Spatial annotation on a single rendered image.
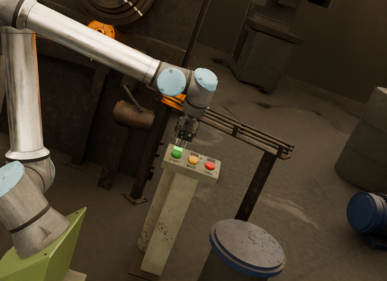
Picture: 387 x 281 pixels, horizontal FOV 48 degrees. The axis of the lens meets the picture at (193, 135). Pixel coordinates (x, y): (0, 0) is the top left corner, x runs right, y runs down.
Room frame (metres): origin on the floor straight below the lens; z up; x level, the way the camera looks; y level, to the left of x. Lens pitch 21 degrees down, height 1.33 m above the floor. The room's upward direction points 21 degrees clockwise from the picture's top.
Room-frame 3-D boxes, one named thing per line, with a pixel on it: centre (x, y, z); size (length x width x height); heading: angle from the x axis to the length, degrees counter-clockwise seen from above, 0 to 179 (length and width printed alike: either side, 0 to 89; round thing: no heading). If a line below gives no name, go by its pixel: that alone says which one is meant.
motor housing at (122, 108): (2.24, 0.35, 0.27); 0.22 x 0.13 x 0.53; 93
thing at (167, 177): (1.82, 0.01, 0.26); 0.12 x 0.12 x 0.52
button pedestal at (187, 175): (1.67, -0.04, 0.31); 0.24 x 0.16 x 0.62; 93
